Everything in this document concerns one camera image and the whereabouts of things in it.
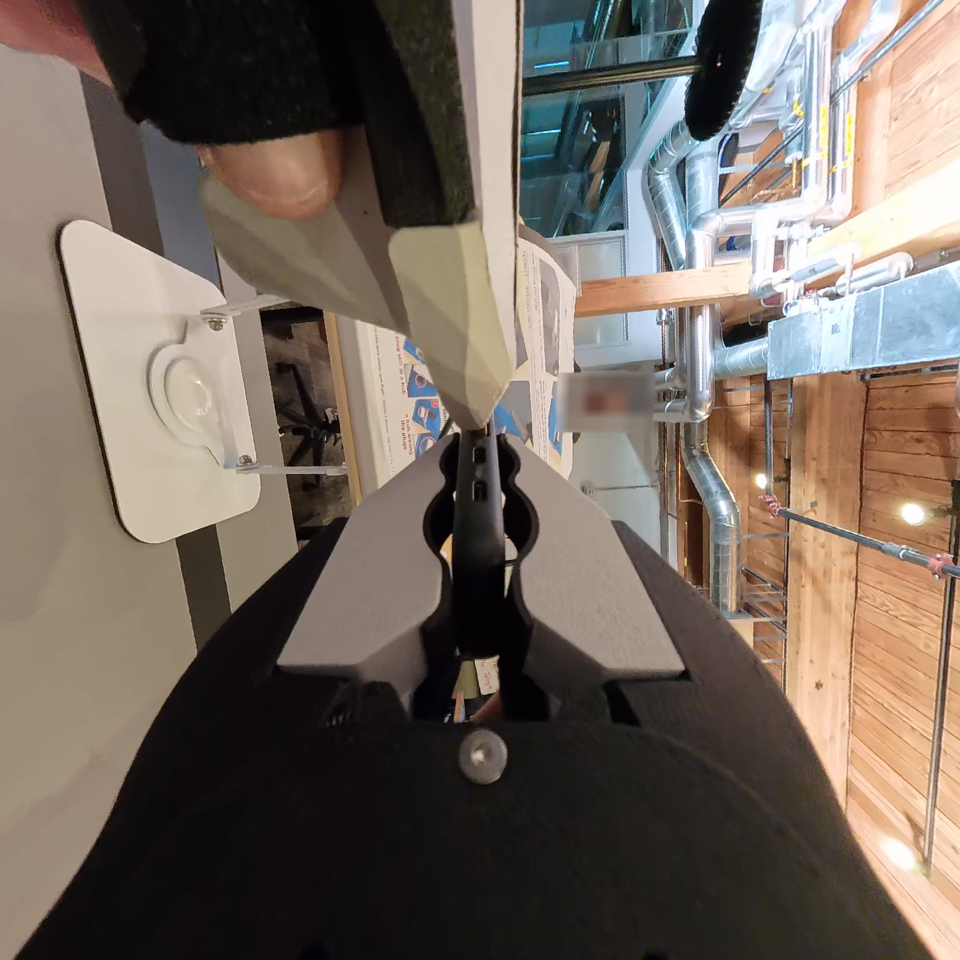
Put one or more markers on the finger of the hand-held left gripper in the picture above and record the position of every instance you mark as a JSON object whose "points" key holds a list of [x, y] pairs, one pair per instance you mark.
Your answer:
{"points": [[323, 255], [465, 315]]}

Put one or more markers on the brown wooden post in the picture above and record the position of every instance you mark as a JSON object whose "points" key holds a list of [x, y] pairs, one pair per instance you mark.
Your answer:
{"points": [[780, 255]]}

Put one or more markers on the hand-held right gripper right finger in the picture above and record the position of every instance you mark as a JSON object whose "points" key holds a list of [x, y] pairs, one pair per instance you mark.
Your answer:
{"points": [[600, 600]]}

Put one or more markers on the silver ventilation duct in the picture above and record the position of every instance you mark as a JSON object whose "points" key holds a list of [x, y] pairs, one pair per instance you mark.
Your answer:
{"points": [[705, 300]]}

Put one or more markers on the person's left hand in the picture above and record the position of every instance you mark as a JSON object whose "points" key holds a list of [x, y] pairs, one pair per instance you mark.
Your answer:
{"points": [[278, 173]]}

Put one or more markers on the black pole with round disc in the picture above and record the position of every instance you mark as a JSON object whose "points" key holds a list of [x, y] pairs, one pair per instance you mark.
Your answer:
{"points": [[728, 60]]}

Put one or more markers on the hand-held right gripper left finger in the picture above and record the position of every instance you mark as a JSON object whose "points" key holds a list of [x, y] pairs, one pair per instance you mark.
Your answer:
{"points": [[360, 600]]}

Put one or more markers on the slim dark grey hub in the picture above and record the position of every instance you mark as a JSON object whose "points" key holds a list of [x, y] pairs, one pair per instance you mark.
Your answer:
{"points": [[480, 555]]}

